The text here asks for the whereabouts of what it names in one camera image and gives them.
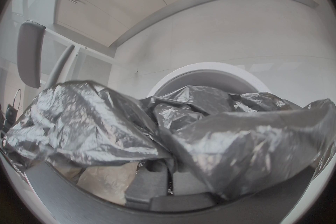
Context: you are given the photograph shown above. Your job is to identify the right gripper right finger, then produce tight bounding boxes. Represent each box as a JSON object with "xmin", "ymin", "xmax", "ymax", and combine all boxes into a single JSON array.
[{"xmin": 173, "ymin": 171, "xmax": 212, "ymax": 197}]

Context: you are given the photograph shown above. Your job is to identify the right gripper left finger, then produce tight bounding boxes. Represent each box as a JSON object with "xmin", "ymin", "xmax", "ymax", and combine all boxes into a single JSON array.
[{"xmin": 125, "ymin": 162, "xmax": 169, "ymax": 205}]

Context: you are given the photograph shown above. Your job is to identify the white paper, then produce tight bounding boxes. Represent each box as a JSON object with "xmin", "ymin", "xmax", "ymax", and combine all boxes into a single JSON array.
[{"xmin": 56, "ymin": 163, "xmax": 137, "ymax": 205}]

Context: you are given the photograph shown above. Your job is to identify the white trash bin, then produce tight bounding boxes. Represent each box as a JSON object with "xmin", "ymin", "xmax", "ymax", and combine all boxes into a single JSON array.
[{"xmin": 148, "ymin": 61, "xmax": 275, "ymax": 104}]

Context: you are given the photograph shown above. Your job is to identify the grey padded white-framed chair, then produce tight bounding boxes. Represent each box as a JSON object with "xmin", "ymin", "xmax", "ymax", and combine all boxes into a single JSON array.
[{"xmin": 16, "ymin": 21, "xmax": 114, "ymax": 90}]

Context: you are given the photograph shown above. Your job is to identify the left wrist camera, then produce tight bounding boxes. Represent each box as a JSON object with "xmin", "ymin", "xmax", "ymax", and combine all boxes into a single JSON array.
[{"xmin": 5, "ymin": 103, "xmax": 17, "ymax": 121}]

